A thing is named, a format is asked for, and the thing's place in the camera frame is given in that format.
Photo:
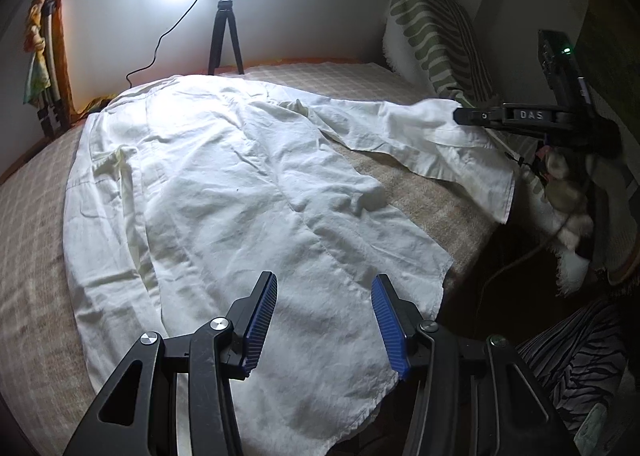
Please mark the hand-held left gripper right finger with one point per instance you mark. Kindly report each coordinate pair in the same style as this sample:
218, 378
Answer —
388, 327

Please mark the person's right hand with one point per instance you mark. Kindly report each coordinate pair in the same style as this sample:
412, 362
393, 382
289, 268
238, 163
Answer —
562, 191

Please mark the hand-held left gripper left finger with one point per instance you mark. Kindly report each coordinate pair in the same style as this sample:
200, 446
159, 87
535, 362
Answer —
260, 327

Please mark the person's black striped pants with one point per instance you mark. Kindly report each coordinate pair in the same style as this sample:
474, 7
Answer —
575, 361

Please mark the orange patterned bed sheet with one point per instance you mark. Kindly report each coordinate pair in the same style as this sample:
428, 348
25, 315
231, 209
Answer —
280, 63

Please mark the black mini tripod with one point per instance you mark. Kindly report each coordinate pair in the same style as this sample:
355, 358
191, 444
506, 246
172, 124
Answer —
220, 35

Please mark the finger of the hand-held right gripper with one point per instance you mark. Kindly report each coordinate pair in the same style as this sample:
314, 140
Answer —
475, 116

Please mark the white shirt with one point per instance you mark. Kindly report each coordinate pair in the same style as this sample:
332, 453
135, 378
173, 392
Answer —
225, 186

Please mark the green striped white pillow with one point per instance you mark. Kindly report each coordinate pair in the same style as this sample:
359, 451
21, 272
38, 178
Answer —
435, 35

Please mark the folded black metal stand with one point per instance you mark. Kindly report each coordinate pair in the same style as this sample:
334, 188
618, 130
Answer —
52, 115

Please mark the colourful hanging cloth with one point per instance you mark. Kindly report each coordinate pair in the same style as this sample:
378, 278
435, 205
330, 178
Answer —
37, 35

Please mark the beige checked blanket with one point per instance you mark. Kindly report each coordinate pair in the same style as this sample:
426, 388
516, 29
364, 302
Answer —
30, 236

